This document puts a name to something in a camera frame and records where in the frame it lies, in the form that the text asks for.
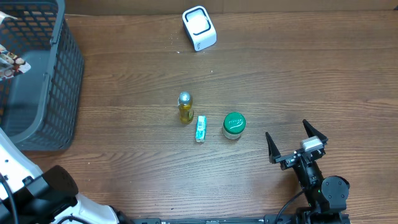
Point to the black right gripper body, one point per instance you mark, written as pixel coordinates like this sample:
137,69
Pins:
296,157

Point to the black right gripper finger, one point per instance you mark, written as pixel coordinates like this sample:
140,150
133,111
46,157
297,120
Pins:
311,132
274,153

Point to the green lid glass jar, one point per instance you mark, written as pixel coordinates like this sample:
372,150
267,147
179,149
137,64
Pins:
233,125

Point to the teal Kleenex tissue pack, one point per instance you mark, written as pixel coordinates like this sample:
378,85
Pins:
200,132

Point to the yellow oil bottle silver cap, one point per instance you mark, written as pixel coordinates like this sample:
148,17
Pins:
185,107

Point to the brown snack packet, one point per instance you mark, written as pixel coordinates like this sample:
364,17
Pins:
12,65

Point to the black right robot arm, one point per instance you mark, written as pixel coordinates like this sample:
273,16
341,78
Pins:
326,196

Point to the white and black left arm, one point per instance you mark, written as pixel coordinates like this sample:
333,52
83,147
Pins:
29,195

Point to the white barcode scanner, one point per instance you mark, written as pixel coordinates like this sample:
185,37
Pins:
199,28

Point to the dark grey plastic basket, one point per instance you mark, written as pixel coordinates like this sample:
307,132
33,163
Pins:
39,107

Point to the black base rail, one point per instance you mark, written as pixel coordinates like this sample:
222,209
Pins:
217,221

